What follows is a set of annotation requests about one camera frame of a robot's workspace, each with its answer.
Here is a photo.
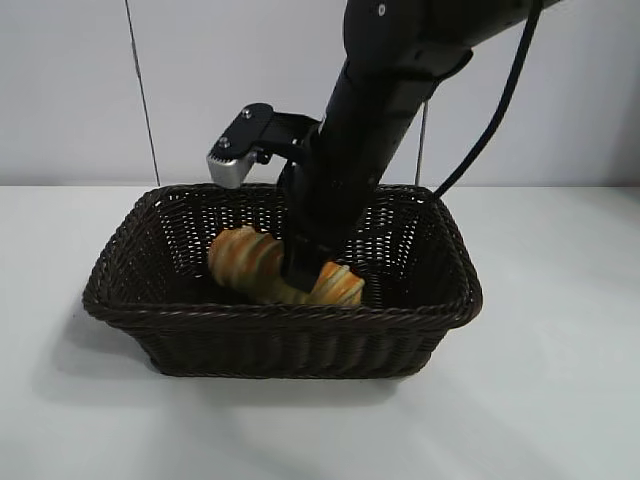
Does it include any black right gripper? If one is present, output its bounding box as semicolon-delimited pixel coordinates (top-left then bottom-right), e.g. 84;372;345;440
277;64;437;295

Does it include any long striped twisted bread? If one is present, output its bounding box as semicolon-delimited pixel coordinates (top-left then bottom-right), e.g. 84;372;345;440
207;225;365;307

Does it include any dark brown wicker basket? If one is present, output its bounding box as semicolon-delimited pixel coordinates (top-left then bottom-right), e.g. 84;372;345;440
81;182;485;379

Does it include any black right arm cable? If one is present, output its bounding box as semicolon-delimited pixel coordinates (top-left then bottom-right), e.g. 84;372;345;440
433;0;544;197

